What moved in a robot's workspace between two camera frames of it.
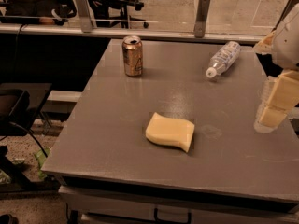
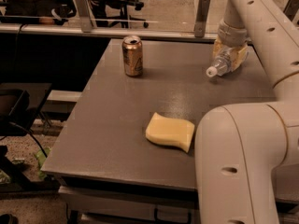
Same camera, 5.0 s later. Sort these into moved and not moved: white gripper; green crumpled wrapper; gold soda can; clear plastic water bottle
Moved: white gripper
Not moved: green crumpled wrapper; gold soda can; clear plastic water bottle
